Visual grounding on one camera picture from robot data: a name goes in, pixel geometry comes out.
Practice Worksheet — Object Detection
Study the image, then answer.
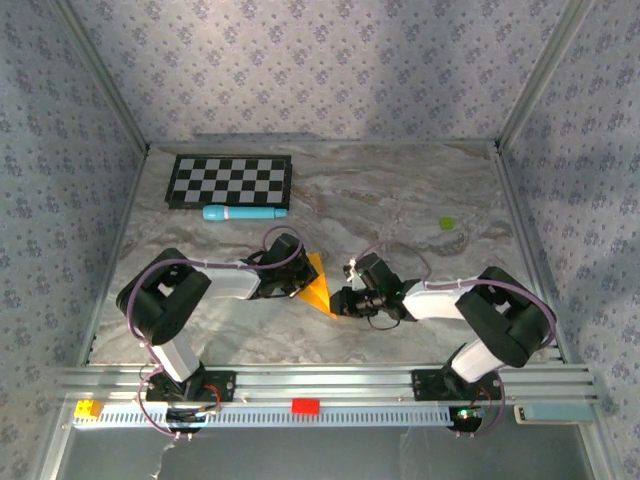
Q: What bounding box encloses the orange paper sheet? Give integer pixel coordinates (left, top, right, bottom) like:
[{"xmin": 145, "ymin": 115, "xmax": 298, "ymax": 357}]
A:
[{"xmin": 297, "ymin": 252, "xmax": 337, "ymax": 320}]

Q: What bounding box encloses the light blue marker pen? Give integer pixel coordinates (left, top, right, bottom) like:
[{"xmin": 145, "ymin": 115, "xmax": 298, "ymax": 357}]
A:
[{"xmin": 202, "ymin": 203, "xmax": 290, "ymax": 222}]

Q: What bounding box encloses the black and white chessboard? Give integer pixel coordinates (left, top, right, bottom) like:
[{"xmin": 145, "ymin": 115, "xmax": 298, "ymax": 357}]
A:
[{"xmin": 164, "ymin": 153, "xmax": 294, "ymax": 211}]

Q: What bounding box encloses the black controller board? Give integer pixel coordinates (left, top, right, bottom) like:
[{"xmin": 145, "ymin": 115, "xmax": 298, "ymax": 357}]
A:
[
  {"xmin": 164, "ymin": 405, "xmax": 221, "ymax": 435},
  {"xmin": 447, "ymin": 405, "xmax": 487, "ymax": 435}
]

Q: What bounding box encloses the grey-blue flat box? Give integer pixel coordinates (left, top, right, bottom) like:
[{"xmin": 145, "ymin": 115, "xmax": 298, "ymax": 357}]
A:
[{"xmin": 513, "ymin": 403, "xmax": 596, "ymax": 425}]

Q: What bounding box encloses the aluminium mounting rail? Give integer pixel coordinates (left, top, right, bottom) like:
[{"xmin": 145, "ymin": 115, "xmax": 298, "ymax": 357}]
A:
[{"xmin": 54, "ymin": 364, "xmax": 601, "ymax": 406}]

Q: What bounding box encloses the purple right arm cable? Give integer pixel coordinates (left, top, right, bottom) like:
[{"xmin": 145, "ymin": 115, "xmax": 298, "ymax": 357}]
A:
[{"xmin": 353, "ymin": 239, "xmax": 557, "ymax": 440}]

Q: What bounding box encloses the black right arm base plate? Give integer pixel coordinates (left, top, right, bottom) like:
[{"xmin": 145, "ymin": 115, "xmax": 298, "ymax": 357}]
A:
[{"xmin": 410, "ymin": 368, "xmax": 504, "ymax": 402}]

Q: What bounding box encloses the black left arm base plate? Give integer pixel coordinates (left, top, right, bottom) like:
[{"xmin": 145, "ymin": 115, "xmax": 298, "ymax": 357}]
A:
[{"xmin": 144, "ymin": 369, "xmax": 237, "ymax": 404}]

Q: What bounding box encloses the white slotted cable duct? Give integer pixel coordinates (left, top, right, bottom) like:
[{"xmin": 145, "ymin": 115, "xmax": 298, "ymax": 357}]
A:
[{"xmin": 72, "ymin": 403, "xmax": 454, "ymax": 429}]

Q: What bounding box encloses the aluminium back rail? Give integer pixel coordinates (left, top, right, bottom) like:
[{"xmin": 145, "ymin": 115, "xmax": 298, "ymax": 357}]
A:
[{"xmin": 147, "ymin": 133, "xmax": 501, "ymax": 150}]

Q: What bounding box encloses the aluminium side rail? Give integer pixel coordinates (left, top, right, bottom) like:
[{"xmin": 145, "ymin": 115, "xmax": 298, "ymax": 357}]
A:
[
  {"xmin": 77, "ymin": 147, "xmax": 151, "ymax": 369},
  {"xmin": 492, "ymin": 144, "xmax": 574, "ymax": 366}
]

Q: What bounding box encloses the aluminium corner post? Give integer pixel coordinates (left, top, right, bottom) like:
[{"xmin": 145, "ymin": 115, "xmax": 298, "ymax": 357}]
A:
[
  {"xmin": 49, "ymin": 0, "xmax": 152, "ymax": 154},
  {"xmin": 494, "ymin": 0, "xmax": 599, "ymax": 151}
]

